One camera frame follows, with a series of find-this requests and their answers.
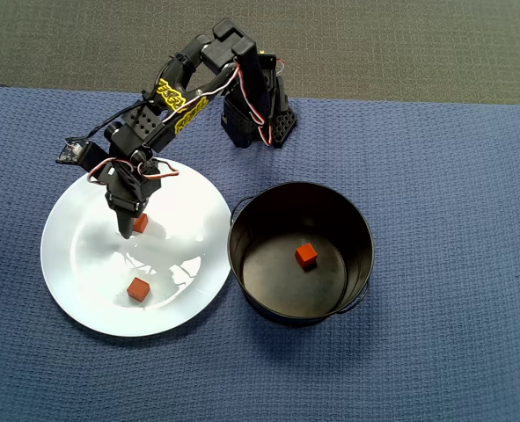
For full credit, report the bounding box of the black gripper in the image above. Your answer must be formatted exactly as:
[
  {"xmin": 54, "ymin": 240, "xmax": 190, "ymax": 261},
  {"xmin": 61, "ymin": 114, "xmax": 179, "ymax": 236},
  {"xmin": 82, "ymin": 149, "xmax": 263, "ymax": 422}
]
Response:
[{"xmin": 99, "ymin": 158, "xmax": 163, "ymax": 241}]

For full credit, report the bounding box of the white round plate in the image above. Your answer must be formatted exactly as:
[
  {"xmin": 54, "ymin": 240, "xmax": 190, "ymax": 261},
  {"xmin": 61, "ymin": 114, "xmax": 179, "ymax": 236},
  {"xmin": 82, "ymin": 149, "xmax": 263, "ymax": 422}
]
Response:
[{"xmin": 40, "ymin": 156, "xmax": 233, "ymax": 338}]

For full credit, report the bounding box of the black metal pot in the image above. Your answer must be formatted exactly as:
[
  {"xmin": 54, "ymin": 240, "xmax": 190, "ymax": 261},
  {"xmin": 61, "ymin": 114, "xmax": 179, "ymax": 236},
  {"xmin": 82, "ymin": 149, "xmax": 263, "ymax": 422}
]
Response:
[{"xmin": 227, "ymin": 181, "xmax": 376, "ymax": 329}]

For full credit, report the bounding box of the blue woven cloth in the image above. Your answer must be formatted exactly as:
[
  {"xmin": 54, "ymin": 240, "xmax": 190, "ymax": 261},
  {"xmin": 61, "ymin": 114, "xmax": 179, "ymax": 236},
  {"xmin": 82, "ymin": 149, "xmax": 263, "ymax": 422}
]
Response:
[{"xmin": 0, "ymin": 85, "xmax": 520, "ymax": 422}]

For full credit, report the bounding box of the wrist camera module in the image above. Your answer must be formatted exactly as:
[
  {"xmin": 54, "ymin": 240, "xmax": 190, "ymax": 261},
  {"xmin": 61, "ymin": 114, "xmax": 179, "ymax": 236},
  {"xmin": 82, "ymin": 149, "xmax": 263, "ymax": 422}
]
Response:
[{"xmin": 55, "ymin": 139, "xmax": 111, "ymax": 175}]

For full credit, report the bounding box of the black camera cable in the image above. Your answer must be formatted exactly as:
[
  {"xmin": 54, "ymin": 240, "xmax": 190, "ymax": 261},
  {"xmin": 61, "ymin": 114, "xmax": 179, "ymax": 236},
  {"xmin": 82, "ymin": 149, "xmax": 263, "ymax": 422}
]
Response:
[{"xmin": 65, "ymin": 52, "xmax": 190, "ymax": 144}]

